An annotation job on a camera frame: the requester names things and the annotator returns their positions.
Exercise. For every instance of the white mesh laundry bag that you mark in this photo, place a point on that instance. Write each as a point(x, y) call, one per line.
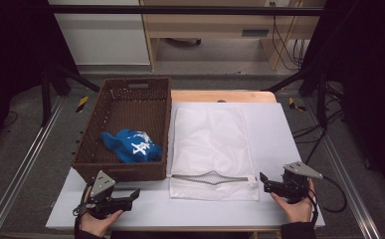
point(210, 139)

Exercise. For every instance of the white table board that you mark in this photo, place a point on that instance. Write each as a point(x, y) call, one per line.
point(279, 139)

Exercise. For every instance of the person's right hand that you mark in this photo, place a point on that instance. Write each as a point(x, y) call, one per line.
point(297, 212)

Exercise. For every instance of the blue printed garment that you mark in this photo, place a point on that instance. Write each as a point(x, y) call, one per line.
point(130, 146)

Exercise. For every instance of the brown wicker basket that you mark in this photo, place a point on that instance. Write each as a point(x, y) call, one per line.
point(130, 116)

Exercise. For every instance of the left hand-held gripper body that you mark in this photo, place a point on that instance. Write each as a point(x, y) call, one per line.
point(101, 186)

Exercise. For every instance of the metal floor rail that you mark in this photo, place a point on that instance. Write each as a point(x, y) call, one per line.
point(21, 169)
point(349, 186)

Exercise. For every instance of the person's left hand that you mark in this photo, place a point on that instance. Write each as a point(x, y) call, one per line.
point(95, 225)

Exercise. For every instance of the black metal stand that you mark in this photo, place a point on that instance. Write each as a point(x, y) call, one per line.
point(321, 99)
point(46, 96)

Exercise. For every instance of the light wooden desk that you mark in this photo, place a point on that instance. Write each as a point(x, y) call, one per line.
point(206, 25)

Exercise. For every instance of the dark curtain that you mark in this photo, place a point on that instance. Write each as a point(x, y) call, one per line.
point(11, 49)
point(369, 66)

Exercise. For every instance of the black object under desk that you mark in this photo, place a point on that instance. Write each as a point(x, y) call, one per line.
point(183, 42)

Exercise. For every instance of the yellow black tape strip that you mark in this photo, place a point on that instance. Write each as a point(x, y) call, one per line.
point(82, 103)
point(294, 105)

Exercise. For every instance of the white cabinet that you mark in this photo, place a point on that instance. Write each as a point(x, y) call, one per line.
point(103, 40)

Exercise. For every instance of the black horizontal bar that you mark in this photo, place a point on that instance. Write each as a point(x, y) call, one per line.
point(180, 10)

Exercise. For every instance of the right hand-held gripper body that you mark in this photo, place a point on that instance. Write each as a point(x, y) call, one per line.
point(296, 186)

